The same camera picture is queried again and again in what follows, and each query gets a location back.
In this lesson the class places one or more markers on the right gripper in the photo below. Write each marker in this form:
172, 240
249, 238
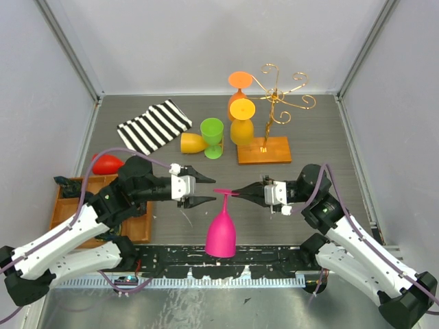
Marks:
254, 192

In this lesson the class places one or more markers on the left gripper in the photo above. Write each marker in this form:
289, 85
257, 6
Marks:
192, 202

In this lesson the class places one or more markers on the magenta plastic wine glass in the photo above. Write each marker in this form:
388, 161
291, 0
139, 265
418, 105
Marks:
221, 236

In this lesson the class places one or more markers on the yellow-orange plastic wine glass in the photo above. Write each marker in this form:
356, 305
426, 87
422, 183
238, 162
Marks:
242, 128

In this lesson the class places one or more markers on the orange plastic wine glass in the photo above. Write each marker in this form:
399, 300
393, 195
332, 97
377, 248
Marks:
239, 80

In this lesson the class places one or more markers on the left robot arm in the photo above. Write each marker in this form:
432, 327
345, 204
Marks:
35, 268

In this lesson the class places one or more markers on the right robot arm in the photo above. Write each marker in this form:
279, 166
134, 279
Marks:
402, 295

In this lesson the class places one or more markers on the yellow plastic wine glass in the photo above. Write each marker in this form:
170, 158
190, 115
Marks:
191, 143

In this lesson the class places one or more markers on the green plastic wine glass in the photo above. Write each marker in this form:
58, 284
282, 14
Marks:
212, 130

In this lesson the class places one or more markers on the red plastic wine glass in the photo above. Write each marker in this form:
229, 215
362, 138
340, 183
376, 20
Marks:
107, 165

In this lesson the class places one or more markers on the black white striped cloth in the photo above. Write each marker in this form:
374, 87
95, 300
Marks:
157, 126

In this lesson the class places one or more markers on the rolled dark orange-floral tie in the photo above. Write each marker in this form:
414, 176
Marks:
68, 188

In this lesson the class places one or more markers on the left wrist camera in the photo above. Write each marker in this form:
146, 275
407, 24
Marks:
181, 186

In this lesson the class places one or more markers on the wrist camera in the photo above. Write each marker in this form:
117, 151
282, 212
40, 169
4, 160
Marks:
181, 186
278, 198

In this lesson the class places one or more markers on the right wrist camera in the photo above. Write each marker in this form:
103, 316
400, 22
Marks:
278, 198

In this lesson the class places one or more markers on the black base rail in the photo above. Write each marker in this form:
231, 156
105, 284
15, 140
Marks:
182, 261

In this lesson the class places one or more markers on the white slotted cable duct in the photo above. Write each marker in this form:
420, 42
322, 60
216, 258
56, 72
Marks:
98, 282

